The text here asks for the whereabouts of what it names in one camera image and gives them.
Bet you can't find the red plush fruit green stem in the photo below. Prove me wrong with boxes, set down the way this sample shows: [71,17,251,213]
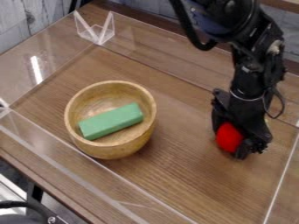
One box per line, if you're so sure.
[217,122,245,153]

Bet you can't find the black cable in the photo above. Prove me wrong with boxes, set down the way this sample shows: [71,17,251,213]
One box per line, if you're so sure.
[0,199,53,224]

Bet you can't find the clear acrylic tray walls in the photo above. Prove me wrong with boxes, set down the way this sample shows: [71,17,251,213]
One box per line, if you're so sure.
[0,6,299,224]

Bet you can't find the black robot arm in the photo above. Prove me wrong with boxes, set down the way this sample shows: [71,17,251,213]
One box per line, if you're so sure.
[170,0,286,160]

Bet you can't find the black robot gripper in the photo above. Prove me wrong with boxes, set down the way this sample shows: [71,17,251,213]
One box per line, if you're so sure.
[211,88,274,160]

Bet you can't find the black metal table frame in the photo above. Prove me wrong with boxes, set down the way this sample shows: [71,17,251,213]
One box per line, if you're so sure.
[26,182,71,224]

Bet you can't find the wooden bowl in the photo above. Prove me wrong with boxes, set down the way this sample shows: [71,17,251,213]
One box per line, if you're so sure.
[65,80,158,159]

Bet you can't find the green rectangular block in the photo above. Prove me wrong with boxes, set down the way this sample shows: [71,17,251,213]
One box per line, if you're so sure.
[79,102,145,141]

